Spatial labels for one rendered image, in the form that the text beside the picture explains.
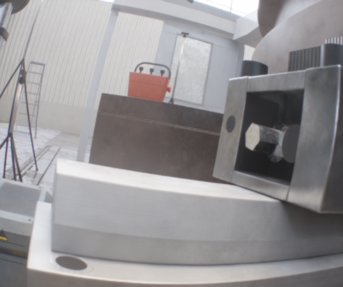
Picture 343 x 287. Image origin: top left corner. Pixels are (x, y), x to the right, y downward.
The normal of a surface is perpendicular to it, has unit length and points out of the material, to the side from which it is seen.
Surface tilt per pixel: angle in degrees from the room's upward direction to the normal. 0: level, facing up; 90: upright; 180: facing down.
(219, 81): 90
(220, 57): 90
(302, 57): 90
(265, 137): 71
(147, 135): 90
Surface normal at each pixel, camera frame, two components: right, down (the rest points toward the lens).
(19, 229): 0.35, -0.64
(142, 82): -0.04, 0.14
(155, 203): 0.37, -0.23
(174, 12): 0.27, 0.07
